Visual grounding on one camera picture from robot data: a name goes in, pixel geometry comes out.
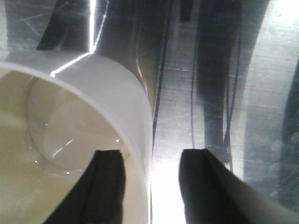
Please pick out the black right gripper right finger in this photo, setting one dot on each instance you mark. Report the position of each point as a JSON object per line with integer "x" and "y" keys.
{"x": 214, "y": 195}

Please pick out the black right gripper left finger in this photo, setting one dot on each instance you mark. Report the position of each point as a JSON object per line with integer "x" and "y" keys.
{"x": 97, "y": 197}

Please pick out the white round bin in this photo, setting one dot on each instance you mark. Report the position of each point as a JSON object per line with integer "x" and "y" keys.
{"x": 56, "y": 110}

